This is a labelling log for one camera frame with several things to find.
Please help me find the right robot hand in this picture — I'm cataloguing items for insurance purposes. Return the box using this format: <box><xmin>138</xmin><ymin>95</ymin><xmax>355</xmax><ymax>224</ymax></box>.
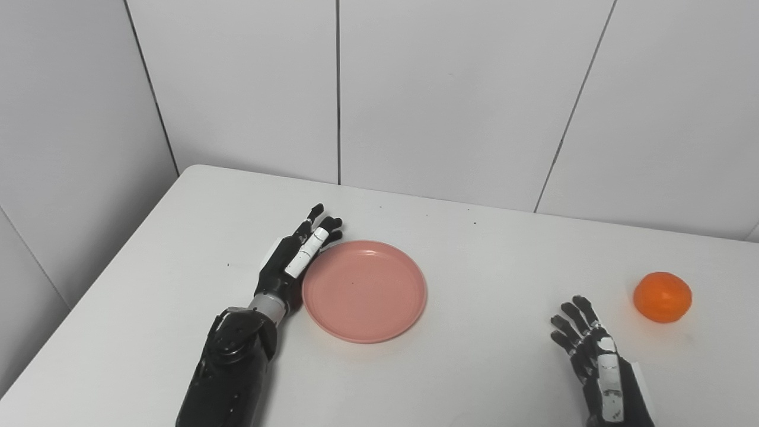
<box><xmin>550</xmin><ymin>295</ymin><xmax>656</xmax><ymax>427</ymax></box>

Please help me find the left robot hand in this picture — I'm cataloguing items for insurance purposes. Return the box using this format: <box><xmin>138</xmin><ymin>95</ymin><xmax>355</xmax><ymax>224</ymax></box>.
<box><xmin>254</xmin><ymin>203</ymin><xmax>344</xmax><ymax>309</ymax></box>

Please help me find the pink round plate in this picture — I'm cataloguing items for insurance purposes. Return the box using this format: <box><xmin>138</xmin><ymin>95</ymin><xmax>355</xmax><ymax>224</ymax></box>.
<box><xmin>301</xmin><ymin>240</ymin><xmax>428</xmax><ymax>345</ymax></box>

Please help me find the orange fruit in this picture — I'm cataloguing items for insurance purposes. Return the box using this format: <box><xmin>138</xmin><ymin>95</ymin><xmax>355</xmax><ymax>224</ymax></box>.
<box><xmin>633</xmin><ymin>272</ymin><xmax>693</xmax><ymax>324</ymax></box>

